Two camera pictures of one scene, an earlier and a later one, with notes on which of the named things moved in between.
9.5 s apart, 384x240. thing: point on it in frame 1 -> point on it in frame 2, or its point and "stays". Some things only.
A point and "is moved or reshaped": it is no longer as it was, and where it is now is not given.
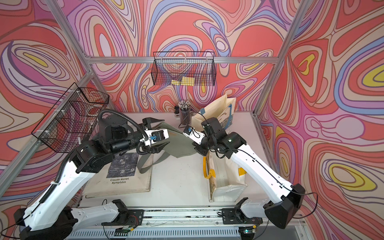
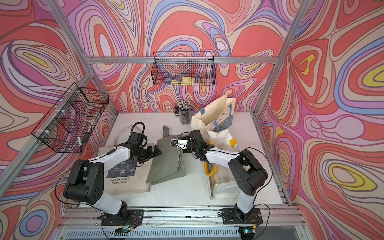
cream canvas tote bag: x=122 y=176 stays
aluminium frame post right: x=291 y=33 stays
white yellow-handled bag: x=225 y=179 stays
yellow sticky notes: x=184 y=81 stays
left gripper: x=155 y=149 -> x=151 y=154
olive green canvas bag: x=180 y=145 is moved or reshaped
